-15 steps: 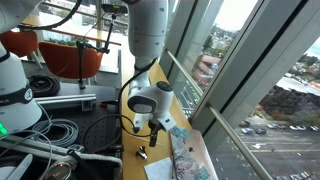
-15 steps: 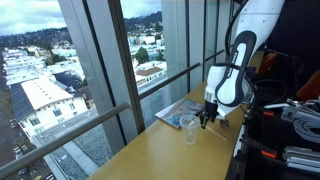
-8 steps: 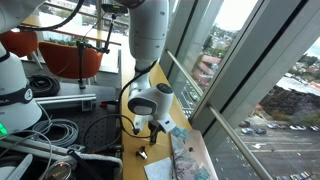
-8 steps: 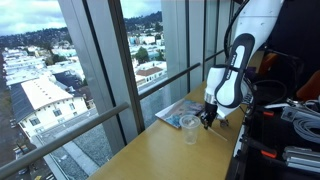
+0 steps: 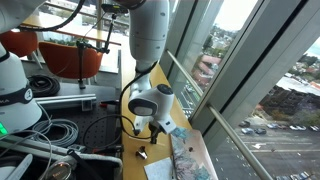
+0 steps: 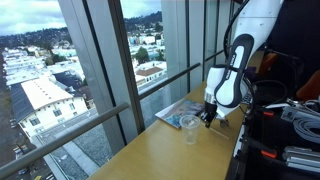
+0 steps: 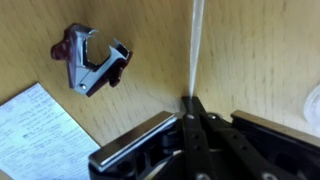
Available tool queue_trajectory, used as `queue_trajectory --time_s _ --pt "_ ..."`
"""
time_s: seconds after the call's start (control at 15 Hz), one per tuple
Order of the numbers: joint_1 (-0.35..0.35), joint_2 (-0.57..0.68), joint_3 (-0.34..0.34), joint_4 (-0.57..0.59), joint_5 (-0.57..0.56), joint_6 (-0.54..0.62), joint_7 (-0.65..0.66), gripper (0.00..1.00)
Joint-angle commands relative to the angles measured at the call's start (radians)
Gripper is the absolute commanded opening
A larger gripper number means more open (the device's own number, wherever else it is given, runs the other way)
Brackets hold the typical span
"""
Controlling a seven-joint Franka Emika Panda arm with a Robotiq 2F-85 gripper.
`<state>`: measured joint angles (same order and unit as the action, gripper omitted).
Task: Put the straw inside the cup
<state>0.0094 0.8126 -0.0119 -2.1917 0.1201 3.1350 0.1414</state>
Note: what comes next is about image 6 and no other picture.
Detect orange seat cushion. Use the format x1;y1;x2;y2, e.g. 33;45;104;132
295;69;320;103

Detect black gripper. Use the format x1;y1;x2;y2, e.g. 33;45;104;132
200;101;218;129

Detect black equipment cart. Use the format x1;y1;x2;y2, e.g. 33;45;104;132
225;79;320;180

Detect orange tipped black clamp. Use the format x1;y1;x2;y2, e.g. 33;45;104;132
240;135;279;160
249;103;275;118

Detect orange chair back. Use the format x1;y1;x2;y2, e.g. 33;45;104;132
258;52;280;76

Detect grey power strip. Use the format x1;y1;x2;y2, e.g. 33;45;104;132
280;105;320;125

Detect long grey handrail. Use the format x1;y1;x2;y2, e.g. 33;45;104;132
0;101;131;180

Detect wide grey window pillar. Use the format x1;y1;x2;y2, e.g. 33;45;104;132
57;0;146;155

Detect coiled grey cable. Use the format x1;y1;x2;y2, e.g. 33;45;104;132
292;117;320;145

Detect silver metal bars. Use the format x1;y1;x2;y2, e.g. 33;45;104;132
281;145;320;174

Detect clear plastic cup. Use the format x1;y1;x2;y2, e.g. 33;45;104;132
178;114;202;145

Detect clear plastic straw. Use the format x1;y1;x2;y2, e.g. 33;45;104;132
209;126;231;141

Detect short grey handrail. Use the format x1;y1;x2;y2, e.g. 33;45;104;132
203;48;226;63

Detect small metal clip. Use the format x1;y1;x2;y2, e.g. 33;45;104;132
219;118;231;129

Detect colourful magazine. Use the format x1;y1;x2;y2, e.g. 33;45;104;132
154;98;206;129

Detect pale grey window pillar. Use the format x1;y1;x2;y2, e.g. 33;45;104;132
160;0;205;104

